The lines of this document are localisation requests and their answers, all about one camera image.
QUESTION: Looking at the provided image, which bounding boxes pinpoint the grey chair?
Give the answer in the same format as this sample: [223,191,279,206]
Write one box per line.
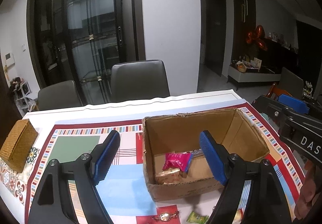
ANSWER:
[111,60,170,102]
[37,80,83,111]

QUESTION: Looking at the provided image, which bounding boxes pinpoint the brown cardboard box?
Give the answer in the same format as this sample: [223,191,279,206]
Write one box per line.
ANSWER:
[142,107,269,202]

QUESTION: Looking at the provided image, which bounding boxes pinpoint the red heart balloon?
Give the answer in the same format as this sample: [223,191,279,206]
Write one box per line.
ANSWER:
[246,25,267,51]

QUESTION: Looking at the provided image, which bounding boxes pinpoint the grey chair left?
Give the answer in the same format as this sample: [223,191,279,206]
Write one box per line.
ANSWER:
[37,80,83,111]

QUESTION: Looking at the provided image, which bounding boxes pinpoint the right hand of person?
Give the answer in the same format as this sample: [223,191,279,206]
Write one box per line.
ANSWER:
[294,160,318,220]

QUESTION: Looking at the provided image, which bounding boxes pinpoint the white low cabinet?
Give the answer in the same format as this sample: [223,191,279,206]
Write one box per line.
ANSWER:
[226,65,281,90]

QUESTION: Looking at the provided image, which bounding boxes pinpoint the glass sliding door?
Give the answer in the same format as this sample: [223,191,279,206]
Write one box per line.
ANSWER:
[27,0,138,105]

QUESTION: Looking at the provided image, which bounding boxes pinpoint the grey chair near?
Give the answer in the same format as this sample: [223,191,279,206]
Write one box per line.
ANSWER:
[111,60,170,102]

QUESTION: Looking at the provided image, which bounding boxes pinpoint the gold foil round candy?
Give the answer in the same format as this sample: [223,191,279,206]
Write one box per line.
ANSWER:
[151,210,180,222]

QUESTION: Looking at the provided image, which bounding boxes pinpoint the wall intercom panel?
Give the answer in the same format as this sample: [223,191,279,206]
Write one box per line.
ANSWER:
[5,52,15,67]

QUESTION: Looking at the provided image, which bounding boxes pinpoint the white black snack bar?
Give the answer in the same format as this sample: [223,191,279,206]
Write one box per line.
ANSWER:
[190,148,203,158]

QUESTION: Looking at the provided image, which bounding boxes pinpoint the woven wicker box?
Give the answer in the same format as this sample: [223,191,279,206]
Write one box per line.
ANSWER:
[1,119,38,173]

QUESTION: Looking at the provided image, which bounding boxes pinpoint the colourful patterned tablecloth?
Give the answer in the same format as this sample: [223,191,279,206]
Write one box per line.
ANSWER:
[1,90,304,223]

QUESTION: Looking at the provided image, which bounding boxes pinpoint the red wooden chair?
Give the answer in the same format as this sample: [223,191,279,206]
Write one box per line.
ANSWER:
[265,83,292,101]

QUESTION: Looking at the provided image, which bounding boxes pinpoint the pink red snack packet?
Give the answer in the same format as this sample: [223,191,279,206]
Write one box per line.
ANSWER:
[162,152,193,173]

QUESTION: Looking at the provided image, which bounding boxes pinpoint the green candy packet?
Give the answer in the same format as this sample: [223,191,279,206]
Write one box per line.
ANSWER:
[186,211,209,224]

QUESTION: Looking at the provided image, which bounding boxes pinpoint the white shelf with clutter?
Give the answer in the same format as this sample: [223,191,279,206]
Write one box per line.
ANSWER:
[9,77,38,116]

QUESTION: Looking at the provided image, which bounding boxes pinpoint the beige snack packet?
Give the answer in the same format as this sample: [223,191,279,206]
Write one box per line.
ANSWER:
[155,168,182,185]

